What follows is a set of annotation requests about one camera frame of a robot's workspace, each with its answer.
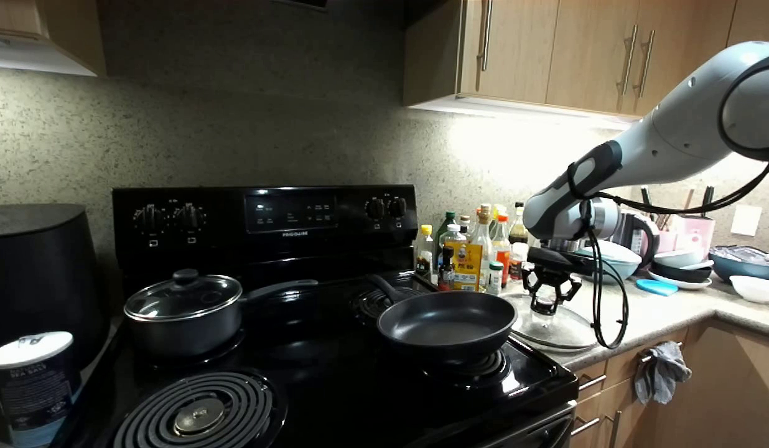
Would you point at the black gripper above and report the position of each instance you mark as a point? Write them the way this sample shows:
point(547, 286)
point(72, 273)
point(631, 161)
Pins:
point(547, 262)

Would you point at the large glass lid black knob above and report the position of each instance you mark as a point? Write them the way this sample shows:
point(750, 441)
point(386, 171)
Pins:
point(557, 334)

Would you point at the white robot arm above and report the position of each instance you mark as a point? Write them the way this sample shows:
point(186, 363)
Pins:
point(672, 140)

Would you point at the small glass saucepan lid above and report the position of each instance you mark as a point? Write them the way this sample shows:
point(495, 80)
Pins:
point(180, 301)

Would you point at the orange sauce bottle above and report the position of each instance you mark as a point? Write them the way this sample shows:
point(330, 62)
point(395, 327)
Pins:
point(502, 258)

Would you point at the small jar green cap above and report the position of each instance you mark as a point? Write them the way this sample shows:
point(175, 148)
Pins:
point(493, 279)

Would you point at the dark soy sauce bottle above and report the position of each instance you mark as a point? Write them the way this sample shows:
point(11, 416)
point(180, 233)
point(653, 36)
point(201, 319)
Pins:
point(517, 228)

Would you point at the light blue bowl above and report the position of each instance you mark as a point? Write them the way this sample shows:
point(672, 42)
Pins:
point(621, 268)
point(610, 248)

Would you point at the clear glass bottle gold cap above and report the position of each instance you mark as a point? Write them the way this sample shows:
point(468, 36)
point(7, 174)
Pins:
point(484, 233)

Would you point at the yellow label bottle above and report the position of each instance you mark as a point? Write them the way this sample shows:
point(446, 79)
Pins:
point(464, 265)

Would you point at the bottle with lime cap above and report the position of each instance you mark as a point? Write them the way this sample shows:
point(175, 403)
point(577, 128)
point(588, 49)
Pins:
point(498, 214)

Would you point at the dark electric kettle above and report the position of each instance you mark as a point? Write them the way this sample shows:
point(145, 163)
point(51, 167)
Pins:
point(639, 240)

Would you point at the teal flat pad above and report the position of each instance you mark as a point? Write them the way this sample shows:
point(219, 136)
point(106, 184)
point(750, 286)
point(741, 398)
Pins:
point(656, 288)

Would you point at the black frying pan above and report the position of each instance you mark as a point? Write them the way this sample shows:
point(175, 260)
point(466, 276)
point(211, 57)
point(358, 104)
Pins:
point(446, 324)

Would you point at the green glass bottle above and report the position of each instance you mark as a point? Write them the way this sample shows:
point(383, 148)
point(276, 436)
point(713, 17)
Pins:
point(442, 237)

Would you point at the dark stacked plates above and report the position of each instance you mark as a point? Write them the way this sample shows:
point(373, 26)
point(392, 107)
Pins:
point(682, 270)

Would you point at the small yellow cap bottle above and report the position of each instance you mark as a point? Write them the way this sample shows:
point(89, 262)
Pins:
point(423, 250)

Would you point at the grey hanging towel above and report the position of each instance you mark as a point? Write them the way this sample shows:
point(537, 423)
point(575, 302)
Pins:
point(659, 375)

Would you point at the pale knife block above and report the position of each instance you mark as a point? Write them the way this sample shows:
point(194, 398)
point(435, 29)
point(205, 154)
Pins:
point(694, 237)

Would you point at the small coil burner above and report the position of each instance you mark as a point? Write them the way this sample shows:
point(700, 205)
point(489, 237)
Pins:
point(362, 309)

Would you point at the blue dish with food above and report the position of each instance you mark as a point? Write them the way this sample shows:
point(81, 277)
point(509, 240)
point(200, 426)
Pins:
point(744, 262)

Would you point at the white bowl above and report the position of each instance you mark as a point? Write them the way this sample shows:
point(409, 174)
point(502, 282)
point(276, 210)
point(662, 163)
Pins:
point(756, 289)

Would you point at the black electric stove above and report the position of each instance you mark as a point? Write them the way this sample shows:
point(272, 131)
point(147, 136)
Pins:
point(317, 390)

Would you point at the black saucepan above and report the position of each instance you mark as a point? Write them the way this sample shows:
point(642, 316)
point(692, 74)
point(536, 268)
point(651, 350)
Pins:
point(185, 338)

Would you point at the large coil burner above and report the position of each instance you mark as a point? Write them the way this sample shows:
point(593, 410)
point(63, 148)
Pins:
point(196, 413)

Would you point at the black air fryer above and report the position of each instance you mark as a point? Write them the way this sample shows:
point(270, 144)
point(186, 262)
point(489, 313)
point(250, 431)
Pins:
point(35, 276)

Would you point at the white lidded canister blue label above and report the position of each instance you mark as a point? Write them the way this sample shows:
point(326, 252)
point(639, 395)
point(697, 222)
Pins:
point(35, 390)

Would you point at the white blank wall plate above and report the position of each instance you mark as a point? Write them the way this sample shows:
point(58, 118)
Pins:
point(744, 221)

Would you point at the wooden wall cabinet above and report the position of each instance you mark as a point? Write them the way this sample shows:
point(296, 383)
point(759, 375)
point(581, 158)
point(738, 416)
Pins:
point(35, 33)
point(524, 42)

